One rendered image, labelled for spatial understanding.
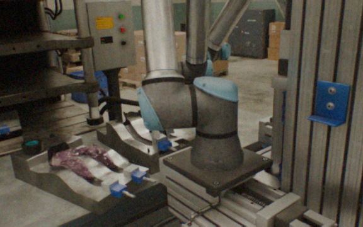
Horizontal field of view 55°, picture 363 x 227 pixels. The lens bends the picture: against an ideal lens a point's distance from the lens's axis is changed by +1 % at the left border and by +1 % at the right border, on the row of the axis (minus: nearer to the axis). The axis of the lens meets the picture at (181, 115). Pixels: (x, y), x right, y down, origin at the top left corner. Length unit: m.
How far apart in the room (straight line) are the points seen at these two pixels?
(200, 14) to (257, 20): 7.28
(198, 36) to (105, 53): 1.14
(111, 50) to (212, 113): 1.39
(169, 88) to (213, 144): 0.19
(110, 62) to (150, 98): 1.34
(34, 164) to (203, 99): 0.82
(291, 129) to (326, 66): 0.19
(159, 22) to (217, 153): 0.37
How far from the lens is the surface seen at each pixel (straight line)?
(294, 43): 0.90
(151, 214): 1.49
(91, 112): 2.05
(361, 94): 0.84
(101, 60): 2.15
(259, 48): 8.35
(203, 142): 0.91
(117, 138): 1.59
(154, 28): 0.91
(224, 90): 0.86
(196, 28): 1.09
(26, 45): 1.94
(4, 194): 1.49
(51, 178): 1.36
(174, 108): 0.85
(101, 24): 2.14
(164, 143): 1.37
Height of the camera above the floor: 1.48
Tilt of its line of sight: 19 degrees down
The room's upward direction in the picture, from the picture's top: 3 degrees counter-clockwise
